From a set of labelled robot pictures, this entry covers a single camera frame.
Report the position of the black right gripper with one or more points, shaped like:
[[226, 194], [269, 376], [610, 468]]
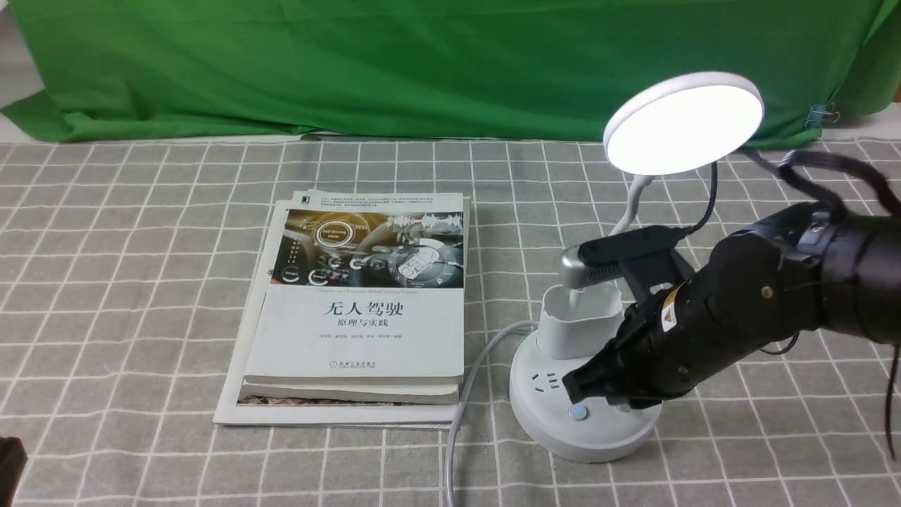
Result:
[[753, 291]]

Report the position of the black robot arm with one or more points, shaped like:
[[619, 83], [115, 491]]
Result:
[[859, 282]]

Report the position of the white desk lamp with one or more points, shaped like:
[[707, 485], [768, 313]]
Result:
[[677, 125]]

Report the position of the large white bottom book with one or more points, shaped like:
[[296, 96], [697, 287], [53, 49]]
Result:
[[243, 380]]

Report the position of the white autonomous driving book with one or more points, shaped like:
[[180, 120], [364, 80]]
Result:
[[366, 296]]

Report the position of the blue binder clip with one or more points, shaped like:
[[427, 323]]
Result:
[[821, 115]]

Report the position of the green backdrop cloth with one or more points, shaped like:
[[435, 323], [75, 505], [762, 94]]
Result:
[[549, 70]]

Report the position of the dark object at edge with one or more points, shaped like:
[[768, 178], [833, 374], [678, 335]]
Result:
[[13, 462]]

